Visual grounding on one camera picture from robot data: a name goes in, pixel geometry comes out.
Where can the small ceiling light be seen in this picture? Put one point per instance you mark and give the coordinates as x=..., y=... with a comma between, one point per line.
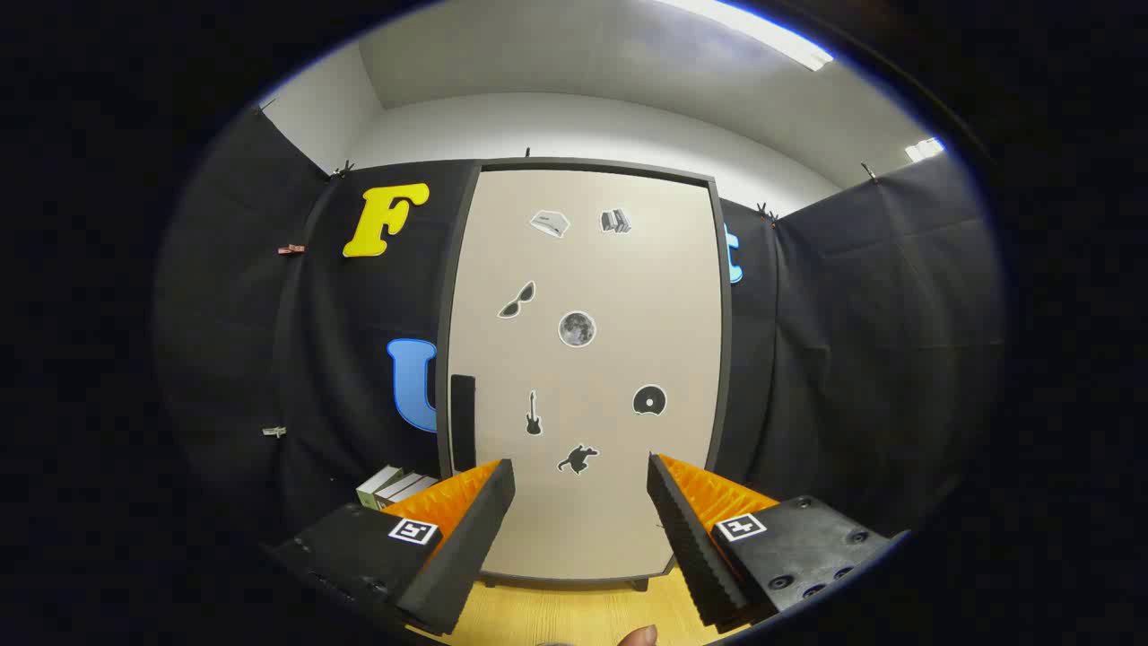
x=924, y=149

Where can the green book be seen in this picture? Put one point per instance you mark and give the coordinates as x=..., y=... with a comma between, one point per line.
x=370, y=490

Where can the grey cabinet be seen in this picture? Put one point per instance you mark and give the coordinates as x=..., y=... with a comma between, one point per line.
x=443, y=404

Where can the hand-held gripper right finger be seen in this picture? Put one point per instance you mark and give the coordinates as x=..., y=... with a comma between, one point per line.
x=691, y=547

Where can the long ceiling light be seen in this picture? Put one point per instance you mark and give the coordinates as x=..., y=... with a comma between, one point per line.
x=762, y=31

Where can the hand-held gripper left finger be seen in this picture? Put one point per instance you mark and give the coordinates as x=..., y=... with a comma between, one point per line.
x=466, y=556

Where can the black backdrop cloth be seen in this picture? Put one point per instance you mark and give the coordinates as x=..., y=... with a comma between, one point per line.
x=879, y=314

